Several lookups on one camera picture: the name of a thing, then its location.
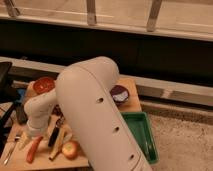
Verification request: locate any metal fork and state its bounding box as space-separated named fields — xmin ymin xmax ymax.
xmin=3 ymin=134 xmax=21 ymax=166

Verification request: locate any black-handled knife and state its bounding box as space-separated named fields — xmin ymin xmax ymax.
xmin=48 ymin=116 xmax=65 ymax=147

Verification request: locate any red bowl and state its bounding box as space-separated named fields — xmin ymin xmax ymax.
xmin=33 ymin=77 xmax=55 ymax=94

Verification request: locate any dark purple bowl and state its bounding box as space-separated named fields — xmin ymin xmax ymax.
xmin=110 ymin=85 xmax=130 ymax=105

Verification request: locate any apple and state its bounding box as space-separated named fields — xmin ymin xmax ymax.
xmin=62 ymin=141 xmax=78 ymax=159

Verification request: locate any bunch of dark grapes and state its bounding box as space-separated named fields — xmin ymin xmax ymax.
xmin=52 ymin=105 xmax=62 ymax=116

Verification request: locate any banana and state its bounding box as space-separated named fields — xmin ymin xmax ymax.
xmin=49 ymin=128 xmax=73 ymax=161

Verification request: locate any green plastic tray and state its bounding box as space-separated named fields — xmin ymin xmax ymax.
xmin=122 ymin=112 xmax=158 ymax=164

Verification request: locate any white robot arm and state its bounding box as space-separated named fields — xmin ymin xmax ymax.
xmin=24 ymin=57 xmax=152 ymax=171

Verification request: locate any long red pepper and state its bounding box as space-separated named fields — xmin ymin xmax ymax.
xmin=26 ymin=136 xmax=43 ymax=163

